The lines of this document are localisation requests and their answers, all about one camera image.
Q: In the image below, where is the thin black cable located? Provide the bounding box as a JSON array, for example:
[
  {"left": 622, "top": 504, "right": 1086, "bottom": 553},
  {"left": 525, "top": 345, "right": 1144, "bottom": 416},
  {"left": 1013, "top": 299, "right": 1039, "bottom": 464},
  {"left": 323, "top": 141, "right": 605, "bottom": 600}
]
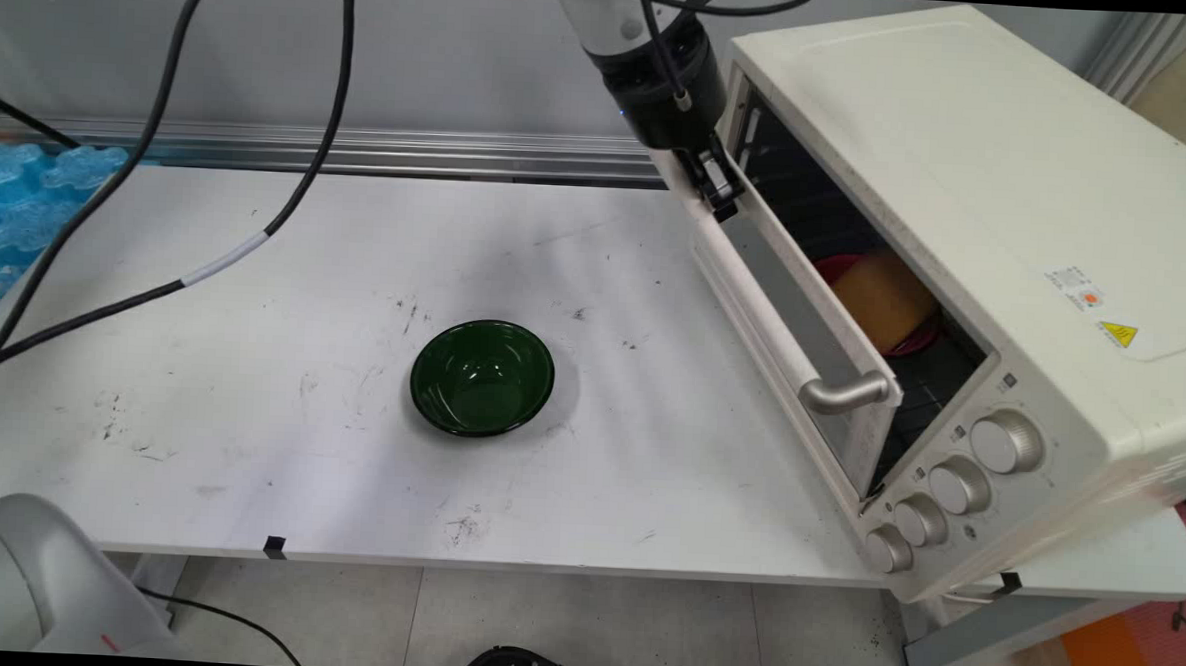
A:
[{"left": 0, "top": 95, "right": 86, "bottom": 150}]

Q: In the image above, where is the dark green bowl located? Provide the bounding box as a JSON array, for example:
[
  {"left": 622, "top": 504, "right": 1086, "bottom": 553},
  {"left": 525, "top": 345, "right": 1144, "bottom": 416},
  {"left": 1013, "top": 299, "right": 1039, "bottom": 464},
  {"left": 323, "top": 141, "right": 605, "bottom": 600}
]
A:
[{"left": 407, "top": 316, "right": 558, "bottom": 441}]

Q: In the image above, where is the aluminium corner post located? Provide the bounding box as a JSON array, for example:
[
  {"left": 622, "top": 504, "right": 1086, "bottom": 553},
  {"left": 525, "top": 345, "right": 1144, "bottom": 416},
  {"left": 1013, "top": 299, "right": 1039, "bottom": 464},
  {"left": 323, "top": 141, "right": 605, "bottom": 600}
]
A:
[{"left": 1082, "top": 9, "right": 1186, "bottom": 108}]

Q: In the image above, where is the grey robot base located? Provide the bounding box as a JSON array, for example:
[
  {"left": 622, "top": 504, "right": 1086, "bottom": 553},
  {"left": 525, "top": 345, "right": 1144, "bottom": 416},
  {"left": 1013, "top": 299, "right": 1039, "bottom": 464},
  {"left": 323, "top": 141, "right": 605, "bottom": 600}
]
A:
[{"left": 0, "top": 492, "right": 198, "bottom": 663}]

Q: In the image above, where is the white toaster oven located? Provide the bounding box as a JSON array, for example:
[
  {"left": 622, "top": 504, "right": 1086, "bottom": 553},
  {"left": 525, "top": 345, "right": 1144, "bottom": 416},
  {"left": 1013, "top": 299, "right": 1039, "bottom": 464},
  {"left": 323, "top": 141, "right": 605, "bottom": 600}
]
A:
[{"left": 694, "top": 0, "right": 1186, "bottom": 616}]

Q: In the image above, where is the medium silver oven knob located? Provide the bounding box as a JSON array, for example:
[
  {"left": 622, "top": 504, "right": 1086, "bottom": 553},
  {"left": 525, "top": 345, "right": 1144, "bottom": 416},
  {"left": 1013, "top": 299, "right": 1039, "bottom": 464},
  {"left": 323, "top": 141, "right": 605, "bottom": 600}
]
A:
[{"left": 926, "top": 454, "right": 995, "bottom": 518}]

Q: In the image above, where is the aluminium rail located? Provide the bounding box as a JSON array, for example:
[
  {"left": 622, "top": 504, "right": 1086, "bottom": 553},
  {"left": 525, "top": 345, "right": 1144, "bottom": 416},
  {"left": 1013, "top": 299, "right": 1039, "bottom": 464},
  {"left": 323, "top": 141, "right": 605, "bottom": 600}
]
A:
[{"left": 0, "top": 111, "right": 670, "bottom": 190}]

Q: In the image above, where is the blue bubble wrap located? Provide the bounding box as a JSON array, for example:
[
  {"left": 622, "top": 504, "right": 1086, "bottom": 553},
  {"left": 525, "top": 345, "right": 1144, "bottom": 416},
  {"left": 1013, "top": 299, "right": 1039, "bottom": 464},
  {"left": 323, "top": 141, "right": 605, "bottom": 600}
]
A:
[{"left": 0, "top": 141, "right": 132, "bottom": 320}]

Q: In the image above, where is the white oven door with handle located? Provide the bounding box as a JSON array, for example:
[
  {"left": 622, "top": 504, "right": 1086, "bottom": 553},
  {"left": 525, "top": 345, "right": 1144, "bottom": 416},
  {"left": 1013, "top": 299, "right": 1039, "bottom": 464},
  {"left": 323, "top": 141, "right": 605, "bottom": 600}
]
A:
[{"left": 681, "top": 147, "right": 914, "bottom": 509}]

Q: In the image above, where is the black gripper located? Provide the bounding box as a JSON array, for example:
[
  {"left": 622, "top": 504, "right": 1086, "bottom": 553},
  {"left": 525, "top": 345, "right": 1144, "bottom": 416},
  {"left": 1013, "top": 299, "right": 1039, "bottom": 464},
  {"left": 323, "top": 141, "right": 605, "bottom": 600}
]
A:
[{"left": 598, "top": 23, "right": 749, "bottom": 225}]

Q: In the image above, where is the black camera cable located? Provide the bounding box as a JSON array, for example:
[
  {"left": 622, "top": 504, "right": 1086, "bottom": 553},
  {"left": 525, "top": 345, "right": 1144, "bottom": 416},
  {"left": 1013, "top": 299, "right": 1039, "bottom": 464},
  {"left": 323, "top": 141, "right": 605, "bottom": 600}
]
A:
[{"left": 575, "top": 0, "right": 817, "bottom": 21}]

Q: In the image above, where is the white label sticker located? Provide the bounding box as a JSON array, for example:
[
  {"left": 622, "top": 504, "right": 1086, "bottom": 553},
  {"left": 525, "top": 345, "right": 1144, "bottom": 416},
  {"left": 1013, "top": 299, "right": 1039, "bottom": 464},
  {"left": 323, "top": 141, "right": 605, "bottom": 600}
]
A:
[{"left": 1042, "top": 264, "right": 1107, "bottom": 314}]

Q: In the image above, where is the orange floor mat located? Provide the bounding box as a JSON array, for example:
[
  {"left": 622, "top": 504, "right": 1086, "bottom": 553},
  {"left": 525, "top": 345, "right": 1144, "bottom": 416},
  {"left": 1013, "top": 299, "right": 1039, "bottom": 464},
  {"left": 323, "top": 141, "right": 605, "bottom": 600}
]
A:
[{"left": 1059, "top": 592, "right": 1186, "bottom": 666}]

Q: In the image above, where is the black round floor object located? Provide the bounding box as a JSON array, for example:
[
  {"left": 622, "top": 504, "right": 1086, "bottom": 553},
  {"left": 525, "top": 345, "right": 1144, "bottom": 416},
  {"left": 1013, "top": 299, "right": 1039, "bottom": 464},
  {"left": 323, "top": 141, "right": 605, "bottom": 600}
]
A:
[{"left": 456, "top": 644, "right": 586, "bottom": 666}]

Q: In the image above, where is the slice of bread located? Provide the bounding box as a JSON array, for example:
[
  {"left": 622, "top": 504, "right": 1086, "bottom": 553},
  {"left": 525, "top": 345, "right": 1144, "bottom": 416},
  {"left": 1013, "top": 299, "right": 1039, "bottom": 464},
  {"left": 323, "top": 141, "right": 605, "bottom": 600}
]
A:
[{"left": 827, "top": 248, "right": 943, "bottom": 357}]

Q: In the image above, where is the black cable with white tape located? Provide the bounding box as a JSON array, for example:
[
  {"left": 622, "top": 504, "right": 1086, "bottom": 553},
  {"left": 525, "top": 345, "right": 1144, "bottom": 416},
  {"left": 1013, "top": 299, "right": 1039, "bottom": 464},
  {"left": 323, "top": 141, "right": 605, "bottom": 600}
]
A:
[{"left": 0, "top": 0, "right": 356, "bottom": 385}]

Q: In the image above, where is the thick black cable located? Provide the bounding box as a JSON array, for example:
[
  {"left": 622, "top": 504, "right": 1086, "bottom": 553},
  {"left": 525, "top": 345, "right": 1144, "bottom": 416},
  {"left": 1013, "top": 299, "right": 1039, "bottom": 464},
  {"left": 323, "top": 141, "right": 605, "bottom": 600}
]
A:
[{"left": 0, "top": 0, "right": 218, "bottom": 372}]

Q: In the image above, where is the large silver oven knob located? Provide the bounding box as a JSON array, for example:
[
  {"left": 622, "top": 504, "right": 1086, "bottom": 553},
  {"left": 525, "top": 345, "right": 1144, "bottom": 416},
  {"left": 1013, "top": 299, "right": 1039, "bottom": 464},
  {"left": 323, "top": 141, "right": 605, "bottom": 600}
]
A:
[{"left": 968, "top": 409, "right": 1047, "bottom": 478}]

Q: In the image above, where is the red plate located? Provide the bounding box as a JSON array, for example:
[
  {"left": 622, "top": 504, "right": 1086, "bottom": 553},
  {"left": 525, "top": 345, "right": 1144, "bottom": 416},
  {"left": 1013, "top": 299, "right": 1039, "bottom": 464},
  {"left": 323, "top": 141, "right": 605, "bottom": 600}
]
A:
[{"left": 810, "top": 253, "right": 948, "bottom": 361}]

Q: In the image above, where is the black floor cable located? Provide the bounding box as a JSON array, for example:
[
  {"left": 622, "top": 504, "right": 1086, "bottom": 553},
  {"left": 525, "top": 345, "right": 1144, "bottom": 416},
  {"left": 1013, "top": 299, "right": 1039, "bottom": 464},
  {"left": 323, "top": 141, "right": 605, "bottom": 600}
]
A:
[{"left": 132, "top": 586, "right": 308, "bottom": 666}]

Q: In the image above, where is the small silver oven knob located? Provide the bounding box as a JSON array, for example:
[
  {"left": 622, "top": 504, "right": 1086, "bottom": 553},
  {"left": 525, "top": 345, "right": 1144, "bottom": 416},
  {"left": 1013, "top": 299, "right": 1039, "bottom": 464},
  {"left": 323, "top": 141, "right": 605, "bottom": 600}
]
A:
[
  {"left": 863, "top": 524, "right": 916, "bottom": 576},
  {"left": 892, "top": 494, "right": 950, "bottom": 550}
]

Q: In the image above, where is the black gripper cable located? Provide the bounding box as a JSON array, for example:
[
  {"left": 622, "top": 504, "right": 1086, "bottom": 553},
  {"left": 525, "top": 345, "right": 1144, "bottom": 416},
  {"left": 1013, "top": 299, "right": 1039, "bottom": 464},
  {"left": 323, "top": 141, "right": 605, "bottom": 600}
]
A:
[{"left": 631, "top": 0, "right": 697, "bottom": 112}]

